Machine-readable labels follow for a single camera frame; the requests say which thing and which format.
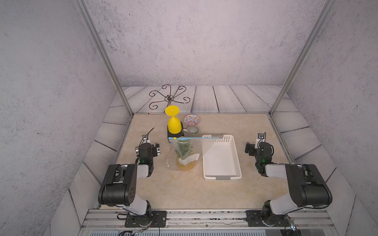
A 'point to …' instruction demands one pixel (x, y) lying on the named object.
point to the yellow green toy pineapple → (184, 150)
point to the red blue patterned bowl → (192, 120)
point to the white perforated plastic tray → (220, 158)
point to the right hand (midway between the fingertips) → (257, 142)
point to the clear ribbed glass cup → (193, 132)
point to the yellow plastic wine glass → (173, 125)
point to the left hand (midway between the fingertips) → (150, 144)
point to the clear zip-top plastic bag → (201, 145)
